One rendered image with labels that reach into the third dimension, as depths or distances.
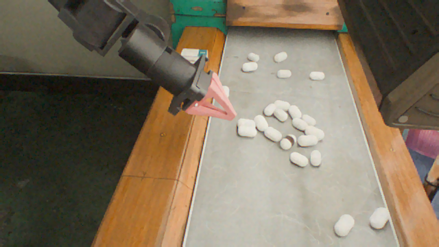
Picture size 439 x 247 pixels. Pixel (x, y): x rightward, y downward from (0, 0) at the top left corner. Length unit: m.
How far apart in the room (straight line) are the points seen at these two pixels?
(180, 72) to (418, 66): 0.36
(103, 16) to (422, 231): 0.52
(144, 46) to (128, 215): 0.24
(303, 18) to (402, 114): 0.76
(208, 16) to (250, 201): 0.62
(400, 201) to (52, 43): 1.90
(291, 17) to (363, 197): 0.53
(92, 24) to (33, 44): 1.71
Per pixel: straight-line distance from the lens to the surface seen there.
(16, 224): 1.68
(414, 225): 0.60
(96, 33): 0.56
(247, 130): 0.69
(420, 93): 0.26
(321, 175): 0.66
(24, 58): 2.33
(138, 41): 0.55
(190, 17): 1.08
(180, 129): 0.69
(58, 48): 2.20
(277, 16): 1.01
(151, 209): 0.56
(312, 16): 1.01
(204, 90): 0.54
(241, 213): 0.58
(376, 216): 0.60
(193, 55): 0.88
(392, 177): 0.65
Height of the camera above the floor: 1.20
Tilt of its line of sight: 39 degrees down
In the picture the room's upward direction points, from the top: straight up
